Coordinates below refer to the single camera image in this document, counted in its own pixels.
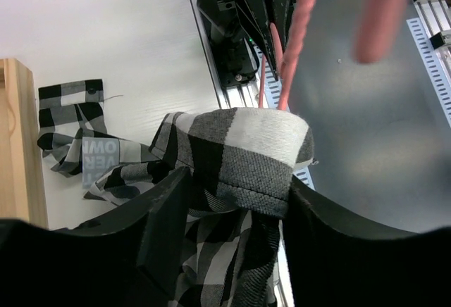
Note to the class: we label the wooden clothes rack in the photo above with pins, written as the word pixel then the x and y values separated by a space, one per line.
pixel 22 183

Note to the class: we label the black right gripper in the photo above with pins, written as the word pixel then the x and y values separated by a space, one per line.
pixel 236 61

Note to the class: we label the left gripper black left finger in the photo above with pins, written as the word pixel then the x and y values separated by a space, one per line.
pixel 126 257

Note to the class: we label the aluminium mounting rail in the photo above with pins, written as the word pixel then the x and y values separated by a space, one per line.
pixel 247 95

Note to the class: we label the black white checkered shirt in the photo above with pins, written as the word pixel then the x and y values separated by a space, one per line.
pixel 241 161

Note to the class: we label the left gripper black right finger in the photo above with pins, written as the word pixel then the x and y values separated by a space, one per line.
pixel 339 258

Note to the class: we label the pink wire hanger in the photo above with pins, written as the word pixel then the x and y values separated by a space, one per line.
pixel 374 38

